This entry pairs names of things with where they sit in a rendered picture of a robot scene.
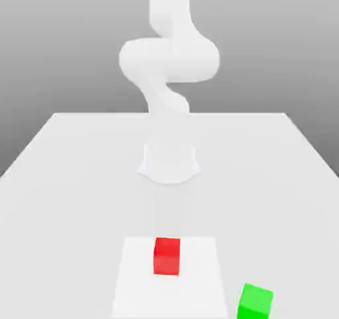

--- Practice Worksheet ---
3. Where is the small red cube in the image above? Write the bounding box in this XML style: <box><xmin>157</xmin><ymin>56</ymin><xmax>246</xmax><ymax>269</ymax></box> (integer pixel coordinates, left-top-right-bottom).
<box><xmin>152</xmin><ymin>237</ymin><xmax>181</xmax><ymax>277</ymax></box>

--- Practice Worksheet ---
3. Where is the small green cube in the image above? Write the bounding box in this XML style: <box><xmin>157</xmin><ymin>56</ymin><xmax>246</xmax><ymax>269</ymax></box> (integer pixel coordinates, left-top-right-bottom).
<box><xmin>236</xmin><ymin>283</ymin><xmax>274</xmax><ymax>319</ymax></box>

